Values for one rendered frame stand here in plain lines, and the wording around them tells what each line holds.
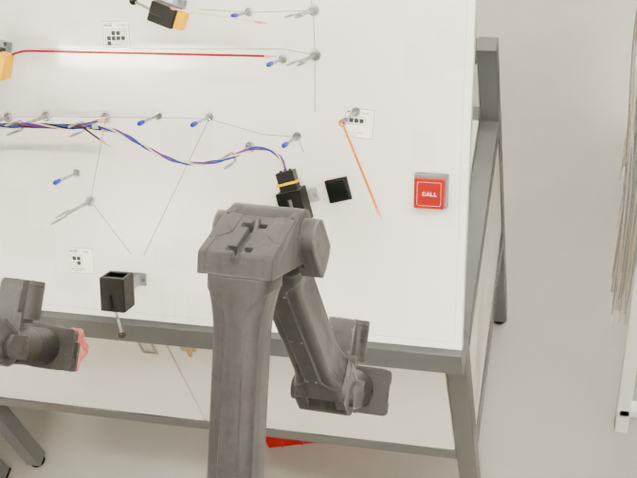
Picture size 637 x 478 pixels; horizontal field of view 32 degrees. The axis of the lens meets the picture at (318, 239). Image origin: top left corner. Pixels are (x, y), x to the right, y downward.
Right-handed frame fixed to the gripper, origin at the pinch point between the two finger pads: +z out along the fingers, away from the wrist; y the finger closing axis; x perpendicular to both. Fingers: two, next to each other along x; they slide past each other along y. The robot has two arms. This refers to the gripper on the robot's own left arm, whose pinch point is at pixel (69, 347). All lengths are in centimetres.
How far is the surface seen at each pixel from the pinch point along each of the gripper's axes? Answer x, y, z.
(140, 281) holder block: -12.8, -1.7, 20.5
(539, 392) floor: 0, -70, 120
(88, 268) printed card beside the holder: -13.9, 8.7, 20.0
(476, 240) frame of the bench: -29, -58, 45
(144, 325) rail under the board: -4.8, -2.3, 23.7
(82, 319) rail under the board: -4.6, 10.1, 23.5
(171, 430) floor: 22, 23, 108
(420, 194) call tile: -32, -53, 11
